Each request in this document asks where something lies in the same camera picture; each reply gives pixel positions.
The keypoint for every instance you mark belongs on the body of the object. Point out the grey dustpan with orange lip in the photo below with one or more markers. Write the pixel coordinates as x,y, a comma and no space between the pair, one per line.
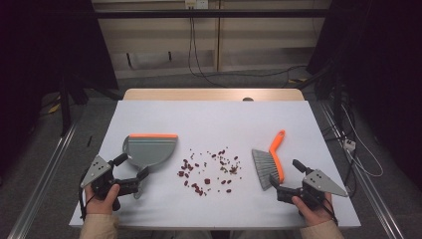
149,151

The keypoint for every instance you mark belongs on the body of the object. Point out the yellow floor tape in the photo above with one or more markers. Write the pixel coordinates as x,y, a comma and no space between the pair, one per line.
54,108
297,80

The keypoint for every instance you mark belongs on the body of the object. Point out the person's left hand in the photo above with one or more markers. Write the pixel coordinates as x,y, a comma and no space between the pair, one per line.
99,202

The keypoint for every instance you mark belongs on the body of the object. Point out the aluminium floor rail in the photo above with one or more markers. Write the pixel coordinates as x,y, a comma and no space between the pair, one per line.
43,186
375,199

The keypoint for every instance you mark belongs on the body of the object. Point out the wooden table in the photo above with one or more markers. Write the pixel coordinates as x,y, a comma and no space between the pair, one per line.
199,94

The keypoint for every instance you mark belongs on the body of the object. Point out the black metal bar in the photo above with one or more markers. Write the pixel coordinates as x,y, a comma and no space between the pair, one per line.
212,13

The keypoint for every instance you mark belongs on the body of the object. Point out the person's right hand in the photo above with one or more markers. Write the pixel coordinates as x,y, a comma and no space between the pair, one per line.
313,215

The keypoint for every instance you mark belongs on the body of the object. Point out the person's grey trousers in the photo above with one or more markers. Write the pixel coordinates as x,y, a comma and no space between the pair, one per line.
185,235

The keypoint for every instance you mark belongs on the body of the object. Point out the dark round table grommet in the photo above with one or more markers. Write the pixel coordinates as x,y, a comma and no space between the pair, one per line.
248,99

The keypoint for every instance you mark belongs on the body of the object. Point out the red beans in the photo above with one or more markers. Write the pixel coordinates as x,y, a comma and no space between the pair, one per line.
207,181

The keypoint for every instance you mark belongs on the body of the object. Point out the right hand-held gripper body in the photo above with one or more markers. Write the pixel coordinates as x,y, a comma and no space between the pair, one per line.
320,182

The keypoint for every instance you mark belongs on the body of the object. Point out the orange brush with grey bristles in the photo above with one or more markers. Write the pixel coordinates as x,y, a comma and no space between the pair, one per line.
278,156

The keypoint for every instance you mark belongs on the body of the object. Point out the beige wall cabinet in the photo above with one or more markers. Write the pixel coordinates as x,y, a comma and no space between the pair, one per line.
265,40

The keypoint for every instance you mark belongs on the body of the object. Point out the white wall socket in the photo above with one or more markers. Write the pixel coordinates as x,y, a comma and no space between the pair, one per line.
196,4

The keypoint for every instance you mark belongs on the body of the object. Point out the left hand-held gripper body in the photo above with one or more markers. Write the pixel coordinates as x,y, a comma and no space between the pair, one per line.
96,169

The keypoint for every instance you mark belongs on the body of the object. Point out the black metal stand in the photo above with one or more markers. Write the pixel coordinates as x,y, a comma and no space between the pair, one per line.
65,106

